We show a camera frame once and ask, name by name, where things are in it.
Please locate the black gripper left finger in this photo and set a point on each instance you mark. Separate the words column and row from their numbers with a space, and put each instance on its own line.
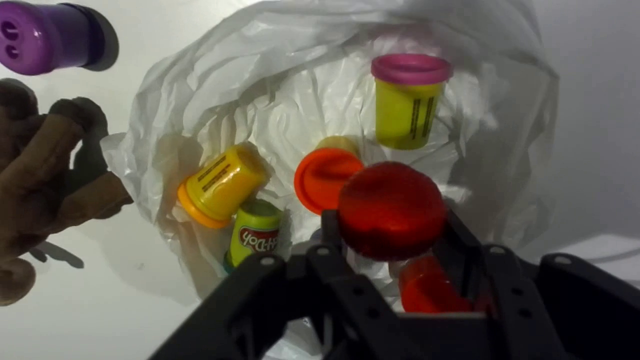
column 312, row 313

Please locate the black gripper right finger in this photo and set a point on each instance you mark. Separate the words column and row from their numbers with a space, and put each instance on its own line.
column 533, row 307

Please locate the green can teal lid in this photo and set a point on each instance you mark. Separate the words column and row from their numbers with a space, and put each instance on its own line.
column 253, row 233

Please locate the red cap white base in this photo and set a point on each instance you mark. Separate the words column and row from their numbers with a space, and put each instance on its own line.
column 392, row 210

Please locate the yellow can barcode orange lid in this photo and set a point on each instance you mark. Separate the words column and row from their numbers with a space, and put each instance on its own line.
column 222, row 183

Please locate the yellow can purple lid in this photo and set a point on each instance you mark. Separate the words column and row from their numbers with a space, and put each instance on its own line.
column 406, row 101

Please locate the brown moose plush toy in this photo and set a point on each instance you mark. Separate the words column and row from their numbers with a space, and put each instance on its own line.
column 40, row 187

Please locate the purple bottle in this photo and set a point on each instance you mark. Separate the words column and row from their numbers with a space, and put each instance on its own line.
column 47, row 37

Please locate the white plastic bag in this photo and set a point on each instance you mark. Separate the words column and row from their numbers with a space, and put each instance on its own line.
column 300, row 93

